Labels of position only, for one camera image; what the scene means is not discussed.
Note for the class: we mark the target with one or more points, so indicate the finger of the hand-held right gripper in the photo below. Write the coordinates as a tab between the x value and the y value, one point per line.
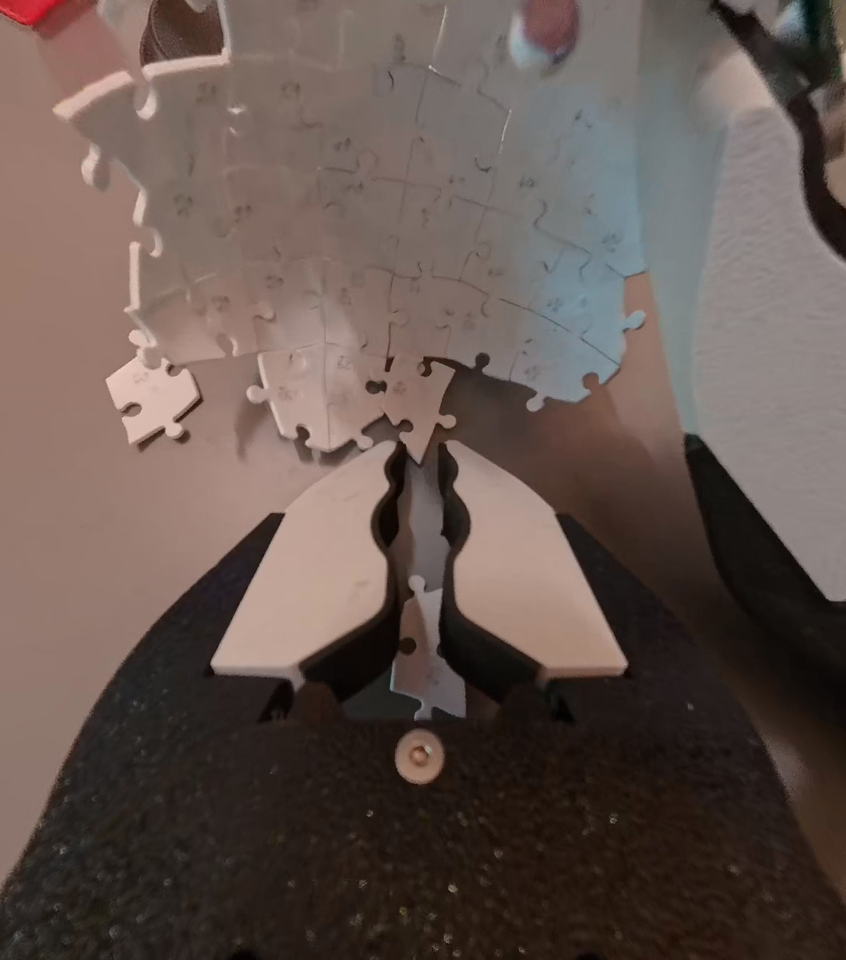
768	337

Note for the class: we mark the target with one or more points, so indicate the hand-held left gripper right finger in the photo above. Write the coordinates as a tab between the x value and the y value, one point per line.
535	592

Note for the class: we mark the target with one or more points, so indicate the small red plastic block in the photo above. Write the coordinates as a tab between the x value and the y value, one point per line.
33	11

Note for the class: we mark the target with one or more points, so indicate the partly built puzzle ball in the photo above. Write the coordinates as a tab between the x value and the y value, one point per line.
393	225

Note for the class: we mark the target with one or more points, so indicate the black round ball stand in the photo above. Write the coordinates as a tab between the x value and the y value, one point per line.
179	34

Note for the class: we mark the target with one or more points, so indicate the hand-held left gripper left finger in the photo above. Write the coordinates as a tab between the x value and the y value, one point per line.
303	592

